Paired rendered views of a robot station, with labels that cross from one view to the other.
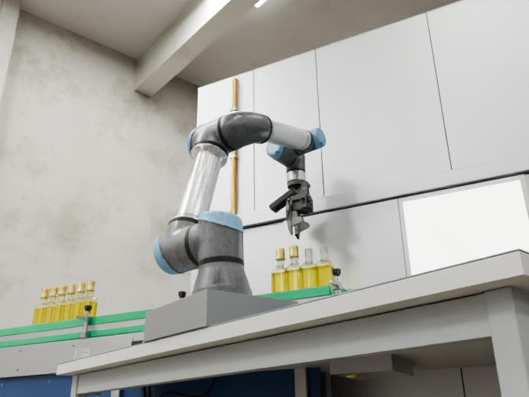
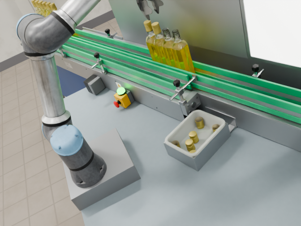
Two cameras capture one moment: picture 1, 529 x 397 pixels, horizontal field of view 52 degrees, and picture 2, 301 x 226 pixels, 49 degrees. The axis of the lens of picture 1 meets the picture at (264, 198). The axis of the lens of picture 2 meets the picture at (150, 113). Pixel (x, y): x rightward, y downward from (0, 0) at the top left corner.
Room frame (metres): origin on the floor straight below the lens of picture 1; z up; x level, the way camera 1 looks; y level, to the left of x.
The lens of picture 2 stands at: (0.68, -0.71, 1.80)
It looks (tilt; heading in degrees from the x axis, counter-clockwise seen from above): 39 degrees down; 33
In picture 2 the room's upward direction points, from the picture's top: 23 degrees counter-clockwise
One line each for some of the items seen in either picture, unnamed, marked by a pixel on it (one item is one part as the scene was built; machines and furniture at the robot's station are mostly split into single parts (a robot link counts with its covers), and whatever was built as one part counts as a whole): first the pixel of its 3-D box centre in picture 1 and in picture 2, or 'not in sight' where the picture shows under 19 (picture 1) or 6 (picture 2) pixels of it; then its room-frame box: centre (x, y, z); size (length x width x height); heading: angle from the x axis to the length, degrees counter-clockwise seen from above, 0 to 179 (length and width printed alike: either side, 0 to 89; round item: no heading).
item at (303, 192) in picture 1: (298, 198); not in sight; (1.92, -0.13, 1.35); 0.09 x 0.08 x 0.12; 63
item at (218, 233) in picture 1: (218, 238); (70, 145); (1.35, 0.12, 1.00); 0.13 x 0.12 x 0.14; 54
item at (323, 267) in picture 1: (326, 289); (183, 60); (1.88, -0.21, 0.99); 0.06 x 0.06 x 0.21; 62
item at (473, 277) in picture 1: (393, 360); (230, 118); (1.77, -0.40, 0.73); 1.58 x 1.52 x 0.04; 40
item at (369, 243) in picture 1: (398, 244); (240, 19); (1.89, -0.48, 1.15); 0.90 x 0.03 x 0.34; 63
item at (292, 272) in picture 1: (295, 293); (165, 56); (1.93, -0.11, 0.99); 0.06 x 0.06 x 0.21; 63
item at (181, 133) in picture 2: not in sight; (196, 137); (1.58, -0.29, 0.80); 0.22 x 0.17 x 0.09; 153
